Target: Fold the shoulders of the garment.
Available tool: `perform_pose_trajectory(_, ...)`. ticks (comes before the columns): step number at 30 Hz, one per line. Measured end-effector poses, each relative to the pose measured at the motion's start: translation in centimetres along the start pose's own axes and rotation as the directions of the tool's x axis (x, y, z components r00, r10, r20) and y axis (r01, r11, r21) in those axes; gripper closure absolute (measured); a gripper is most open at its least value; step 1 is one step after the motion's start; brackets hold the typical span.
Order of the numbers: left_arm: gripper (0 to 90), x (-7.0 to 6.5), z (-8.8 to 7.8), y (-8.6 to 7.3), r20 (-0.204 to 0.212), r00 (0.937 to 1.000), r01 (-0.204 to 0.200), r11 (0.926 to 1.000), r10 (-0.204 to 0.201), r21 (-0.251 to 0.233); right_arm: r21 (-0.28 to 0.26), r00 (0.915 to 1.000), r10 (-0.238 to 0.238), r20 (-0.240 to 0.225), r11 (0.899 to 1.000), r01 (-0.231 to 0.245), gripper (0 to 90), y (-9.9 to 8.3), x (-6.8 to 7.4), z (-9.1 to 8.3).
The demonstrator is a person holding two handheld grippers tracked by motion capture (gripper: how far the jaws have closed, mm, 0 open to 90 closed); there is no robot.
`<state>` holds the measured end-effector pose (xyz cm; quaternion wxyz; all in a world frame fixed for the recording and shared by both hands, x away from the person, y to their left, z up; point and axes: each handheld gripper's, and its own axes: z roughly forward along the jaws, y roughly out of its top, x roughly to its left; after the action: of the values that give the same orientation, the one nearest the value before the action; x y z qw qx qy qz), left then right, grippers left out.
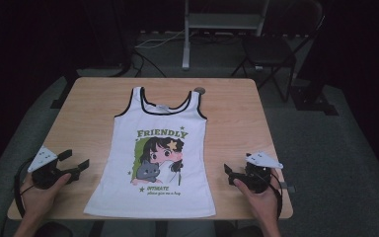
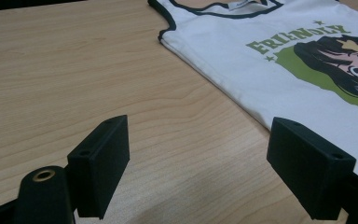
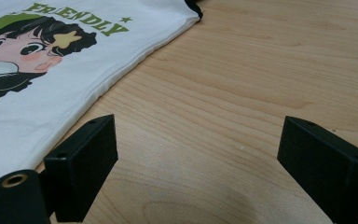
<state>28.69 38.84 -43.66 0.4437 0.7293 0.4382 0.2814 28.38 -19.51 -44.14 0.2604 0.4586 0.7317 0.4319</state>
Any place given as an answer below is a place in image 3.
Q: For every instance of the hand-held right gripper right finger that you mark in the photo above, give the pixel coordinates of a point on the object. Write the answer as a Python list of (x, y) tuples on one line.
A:
[(323, 171)]

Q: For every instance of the white cartoon print t-shirt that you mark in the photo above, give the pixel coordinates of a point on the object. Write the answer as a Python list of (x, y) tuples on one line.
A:
[(59, 109)]

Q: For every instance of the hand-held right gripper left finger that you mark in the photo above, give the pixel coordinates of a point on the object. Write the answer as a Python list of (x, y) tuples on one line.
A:
[(80, 168)]

